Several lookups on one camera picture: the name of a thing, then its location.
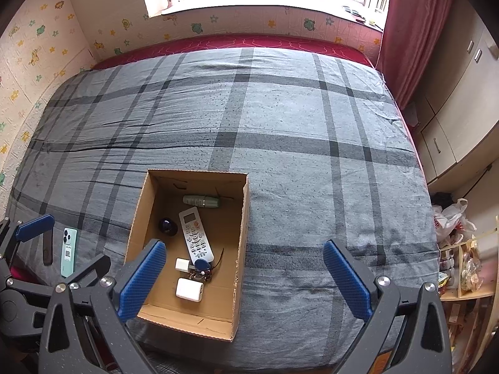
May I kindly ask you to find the dark red curtain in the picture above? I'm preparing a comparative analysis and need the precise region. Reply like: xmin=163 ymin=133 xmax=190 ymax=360
xmin=376 ymin=0 xmax=457 ymax=112

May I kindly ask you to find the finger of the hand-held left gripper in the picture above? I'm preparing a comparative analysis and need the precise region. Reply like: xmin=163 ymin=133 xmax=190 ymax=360
xmin=0 ymin=214 xmax=56 ymax=266
xmin=4 ymin=254 xmax=112 ymax=293

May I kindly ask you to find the brown cardboard box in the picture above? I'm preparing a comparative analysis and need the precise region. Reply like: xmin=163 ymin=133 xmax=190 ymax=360
xmin=124 ymin=169 xmax=250 ymax=342

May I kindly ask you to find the clear snack packet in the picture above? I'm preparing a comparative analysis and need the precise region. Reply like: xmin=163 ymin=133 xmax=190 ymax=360
xmin=460 ymin=242 xmax=484 ymax=293

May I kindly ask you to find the blue key fob with keys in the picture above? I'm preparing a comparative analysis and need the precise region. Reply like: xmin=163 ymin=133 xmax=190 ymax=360
xmin=187 ymin=247 xmax=225 ymax=283

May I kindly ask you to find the white plastic bag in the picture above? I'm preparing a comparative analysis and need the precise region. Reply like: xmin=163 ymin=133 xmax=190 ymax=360
xmin=432 ymin=199 xmax=477 ymax=242

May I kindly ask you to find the red mattress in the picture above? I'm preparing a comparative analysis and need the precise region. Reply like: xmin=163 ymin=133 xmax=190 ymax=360
xmin=91 ymin=34 xmax=421 ymax=135

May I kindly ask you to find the beige cabinet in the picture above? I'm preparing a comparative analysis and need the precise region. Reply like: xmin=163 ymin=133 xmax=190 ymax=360
xmin=413 ymin=0 xmax=499 ymax=188

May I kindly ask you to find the white remote control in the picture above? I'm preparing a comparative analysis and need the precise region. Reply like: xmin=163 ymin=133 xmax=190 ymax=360
xmin=178 ymin=207 xmax=215 ymax=264

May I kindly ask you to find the grey green remote control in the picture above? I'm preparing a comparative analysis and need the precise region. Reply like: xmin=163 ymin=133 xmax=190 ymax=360
xmin=183 ymin=195 xmax=221 ymax=208

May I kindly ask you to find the wooden shelf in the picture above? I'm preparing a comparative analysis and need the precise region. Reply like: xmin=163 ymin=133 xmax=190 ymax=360
xmin=438 ymin=218 xmax=499 ymax=374

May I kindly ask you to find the mint green smartphone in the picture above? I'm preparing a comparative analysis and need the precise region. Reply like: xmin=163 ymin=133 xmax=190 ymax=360
xmin=60 ymin=228 xmax=78 ymax=277

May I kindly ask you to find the grey plaid bedsheet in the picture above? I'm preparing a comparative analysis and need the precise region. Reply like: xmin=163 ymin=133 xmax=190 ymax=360
xmin=8 ymin=47 xmax=441 ymax=374

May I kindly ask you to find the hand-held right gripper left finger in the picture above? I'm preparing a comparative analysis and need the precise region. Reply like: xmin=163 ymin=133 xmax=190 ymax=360
xmin=38 ymin=239 xmax=167 ymax=374

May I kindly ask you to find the large white charger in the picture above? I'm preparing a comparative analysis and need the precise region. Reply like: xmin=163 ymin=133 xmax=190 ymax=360
xmin=176 ymin=278 xmax=204 ymax=302

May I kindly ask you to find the black dome camera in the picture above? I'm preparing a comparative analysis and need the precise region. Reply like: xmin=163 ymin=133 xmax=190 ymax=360
xmin=158 ymin=217 xmax=179 ymax=237

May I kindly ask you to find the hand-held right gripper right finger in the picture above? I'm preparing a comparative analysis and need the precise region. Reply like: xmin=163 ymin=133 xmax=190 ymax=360
xmin=323 ymin=239 xmax=453 ymax=374

